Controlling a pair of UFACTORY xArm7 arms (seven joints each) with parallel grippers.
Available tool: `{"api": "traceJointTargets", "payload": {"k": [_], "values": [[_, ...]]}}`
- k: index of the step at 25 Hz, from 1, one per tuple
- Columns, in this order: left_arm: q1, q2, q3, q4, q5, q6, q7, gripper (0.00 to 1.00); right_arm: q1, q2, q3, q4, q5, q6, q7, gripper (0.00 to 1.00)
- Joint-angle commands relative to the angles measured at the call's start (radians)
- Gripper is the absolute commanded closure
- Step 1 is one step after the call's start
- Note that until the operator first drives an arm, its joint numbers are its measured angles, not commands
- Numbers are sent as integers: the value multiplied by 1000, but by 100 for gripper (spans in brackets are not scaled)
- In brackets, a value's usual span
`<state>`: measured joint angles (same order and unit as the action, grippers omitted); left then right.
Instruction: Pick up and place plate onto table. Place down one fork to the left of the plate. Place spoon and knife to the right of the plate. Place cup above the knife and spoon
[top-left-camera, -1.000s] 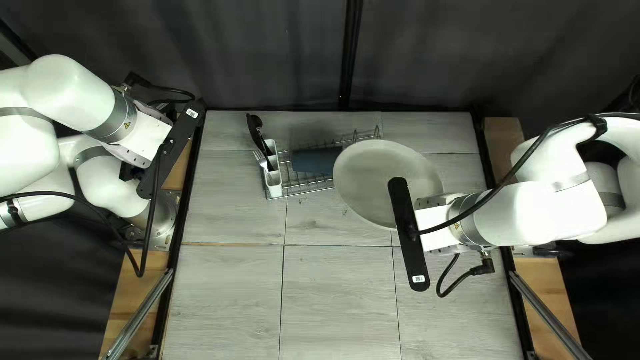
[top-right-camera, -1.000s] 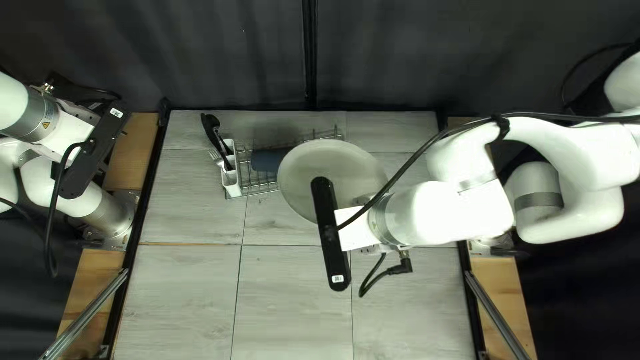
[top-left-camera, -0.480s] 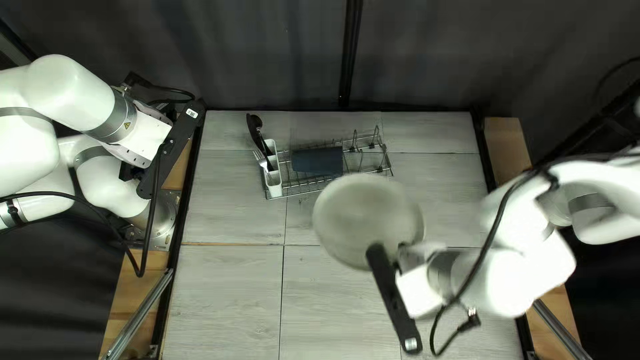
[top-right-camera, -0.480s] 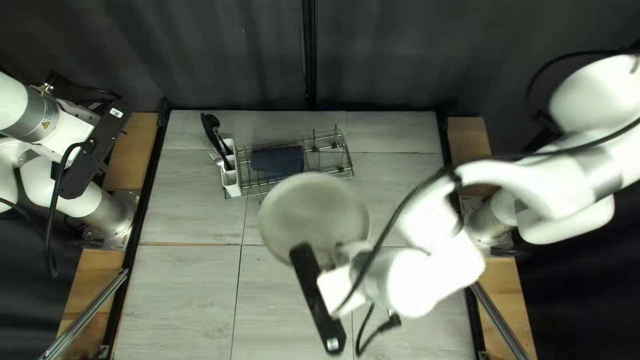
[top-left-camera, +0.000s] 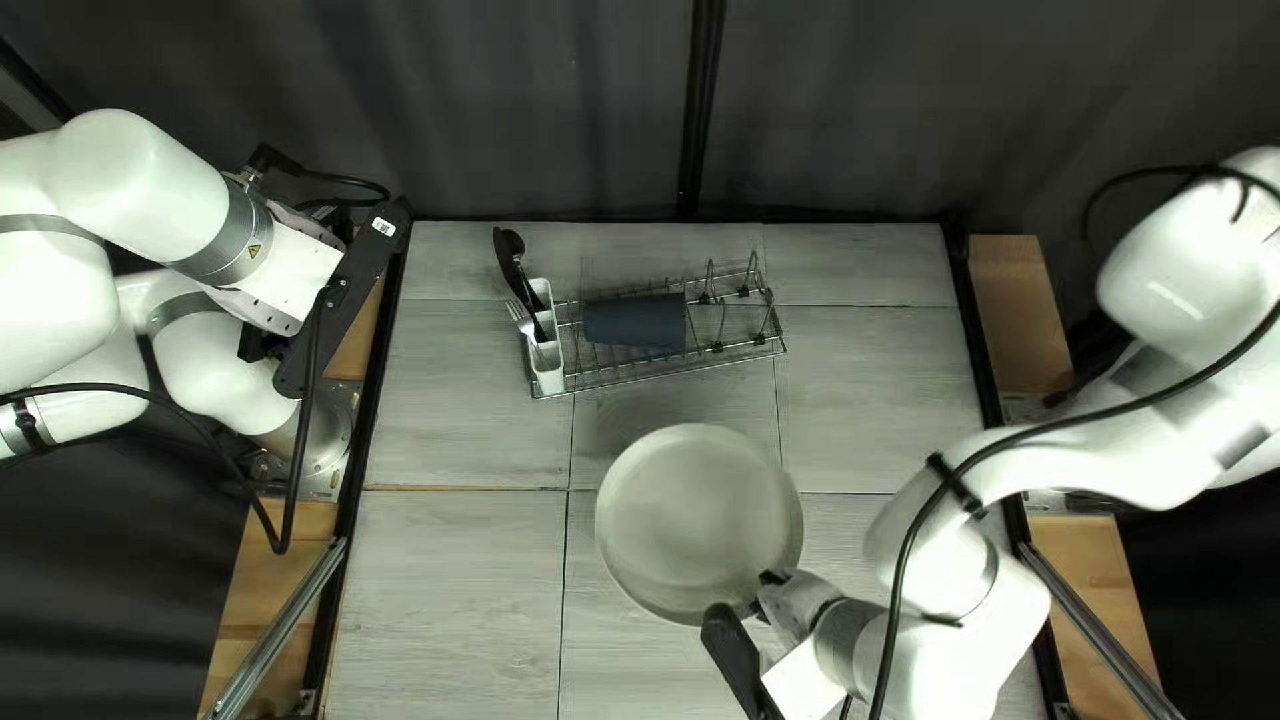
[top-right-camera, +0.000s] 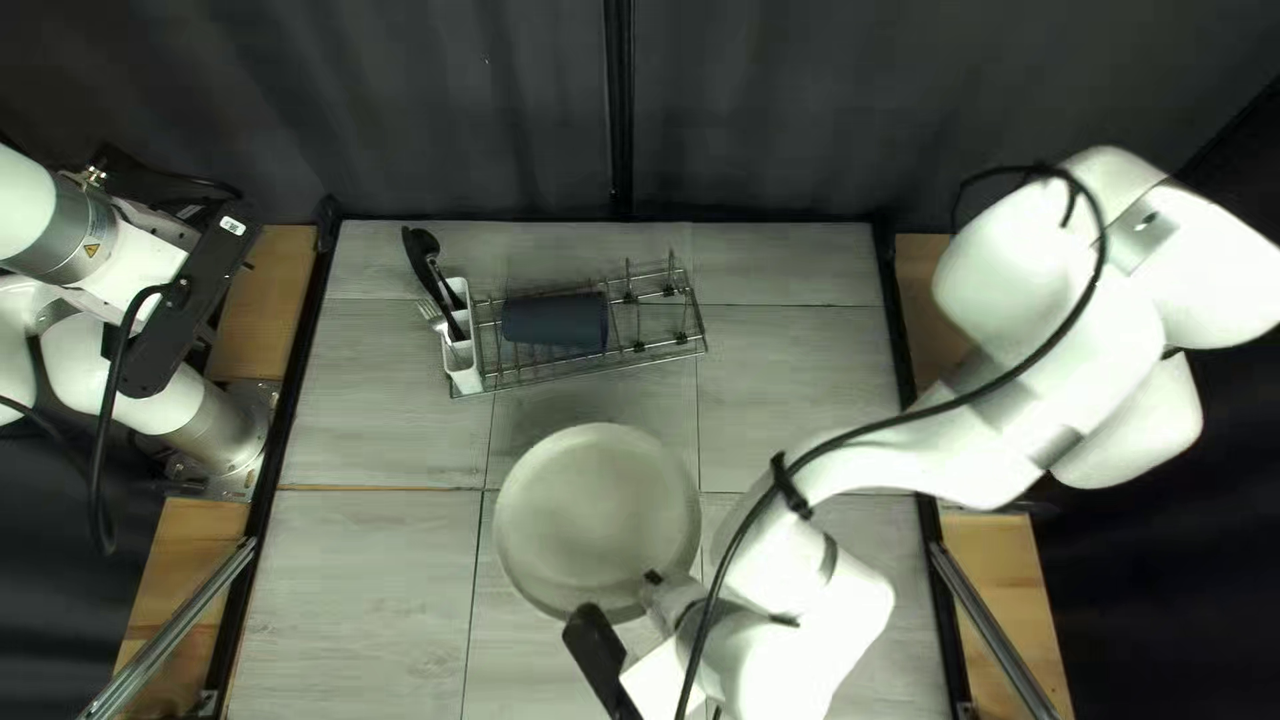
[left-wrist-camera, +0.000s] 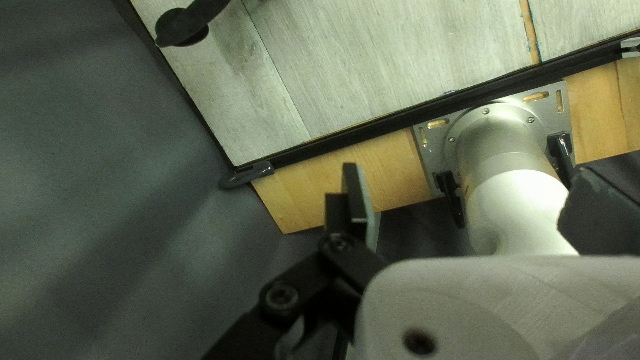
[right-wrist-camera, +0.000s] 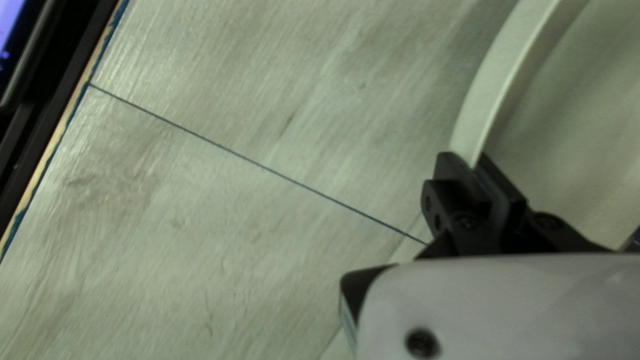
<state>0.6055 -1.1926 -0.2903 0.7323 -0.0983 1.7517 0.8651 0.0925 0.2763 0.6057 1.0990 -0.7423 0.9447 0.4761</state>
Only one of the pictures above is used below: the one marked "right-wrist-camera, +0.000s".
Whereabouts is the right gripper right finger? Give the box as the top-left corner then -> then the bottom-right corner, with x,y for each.
475,154 -> 610,256

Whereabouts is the black frame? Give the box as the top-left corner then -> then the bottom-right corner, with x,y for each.
0,0 -> 123,251

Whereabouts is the pale round plate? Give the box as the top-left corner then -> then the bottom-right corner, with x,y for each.
317,0 -> 640,360

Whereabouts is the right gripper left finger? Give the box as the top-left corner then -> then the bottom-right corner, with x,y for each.
339,151 -> 494,327

